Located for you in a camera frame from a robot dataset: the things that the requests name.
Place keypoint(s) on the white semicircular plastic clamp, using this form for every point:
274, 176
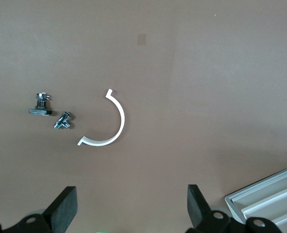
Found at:
121, 119

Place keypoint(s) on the small silver metal connector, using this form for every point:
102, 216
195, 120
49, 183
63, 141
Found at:
62, 121

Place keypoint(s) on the small black switch component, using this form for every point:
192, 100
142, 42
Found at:
39, 111

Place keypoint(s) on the white drawer cabinet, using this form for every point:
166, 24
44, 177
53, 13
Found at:
255, 186

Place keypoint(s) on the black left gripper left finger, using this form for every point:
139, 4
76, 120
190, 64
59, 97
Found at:
61, 208

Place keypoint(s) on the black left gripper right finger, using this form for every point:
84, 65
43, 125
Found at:
198, 206

